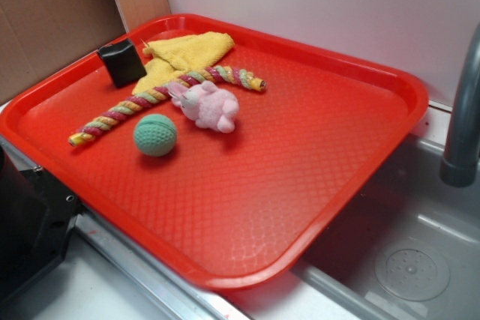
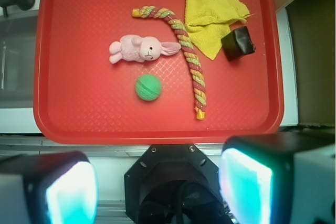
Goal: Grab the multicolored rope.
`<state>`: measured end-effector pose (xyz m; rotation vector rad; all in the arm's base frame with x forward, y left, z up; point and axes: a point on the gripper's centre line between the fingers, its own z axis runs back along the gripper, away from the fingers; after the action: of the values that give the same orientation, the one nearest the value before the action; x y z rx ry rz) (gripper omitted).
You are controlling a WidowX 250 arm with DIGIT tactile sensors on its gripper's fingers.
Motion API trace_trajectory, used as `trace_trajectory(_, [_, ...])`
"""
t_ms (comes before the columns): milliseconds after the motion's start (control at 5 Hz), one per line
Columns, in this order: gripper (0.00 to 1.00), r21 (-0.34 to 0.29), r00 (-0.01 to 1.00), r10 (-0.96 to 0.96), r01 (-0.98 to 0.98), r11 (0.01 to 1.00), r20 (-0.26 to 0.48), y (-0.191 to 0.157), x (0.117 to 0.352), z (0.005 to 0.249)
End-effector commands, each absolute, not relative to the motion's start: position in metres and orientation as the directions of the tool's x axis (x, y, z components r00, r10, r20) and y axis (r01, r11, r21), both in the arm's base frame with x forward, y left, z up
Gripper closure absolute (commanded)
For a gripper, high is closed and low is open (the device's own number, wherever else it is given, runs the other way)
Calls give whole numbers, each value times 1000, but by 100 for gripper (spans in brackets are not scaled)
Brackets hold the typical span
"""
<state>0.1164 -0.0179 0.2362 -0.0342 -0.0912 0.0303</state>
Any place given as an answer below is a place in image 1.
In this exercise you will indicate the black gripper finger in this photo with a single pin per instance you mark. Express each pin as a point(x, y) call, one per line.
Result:
point(122, 62)

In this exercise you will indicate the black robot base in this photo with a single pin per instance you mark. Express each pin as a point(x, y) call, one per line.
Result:
point(37, 217)

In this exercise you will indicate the yellow cloth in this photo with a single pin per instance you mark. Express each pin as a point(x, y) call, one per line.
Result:
point(171, 58)

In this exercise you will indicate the brown cardboard panel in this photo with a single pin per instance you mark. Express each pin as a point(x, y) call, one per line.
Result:
point(40, 37)

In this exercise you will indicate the green textured ball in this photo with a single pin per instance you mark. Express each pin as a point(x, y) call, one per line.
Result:
point(155, 135)

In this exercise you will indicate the pink plush bunny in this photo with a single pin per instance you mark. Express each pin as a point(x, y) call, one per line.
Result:
point(208, 106)

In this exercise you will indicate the red plastic tray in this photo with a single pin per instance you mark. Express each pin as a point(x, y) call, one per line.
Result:
point(225, 211)

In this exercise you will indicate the grey toy sink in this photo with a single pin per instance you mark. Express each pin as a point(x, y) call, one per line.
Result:
point(405, 247)

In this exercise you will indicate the grey faucet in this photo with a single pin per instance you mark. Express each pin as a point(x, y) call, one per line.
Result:
point(461, 155)

